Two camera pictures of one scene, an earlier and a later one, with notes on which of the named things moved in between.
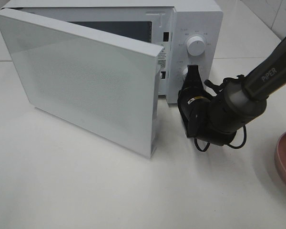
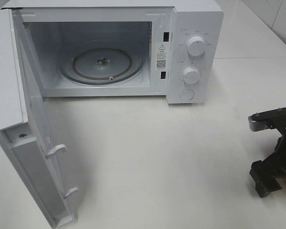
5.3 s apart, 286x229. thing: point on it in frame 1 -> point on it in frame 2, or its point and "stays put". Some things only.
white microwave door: [106, 84] -> [19, 118]
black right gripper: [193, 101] -> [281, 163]
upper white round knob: [196, 46] stays put
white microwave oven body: [190, 32] stays put
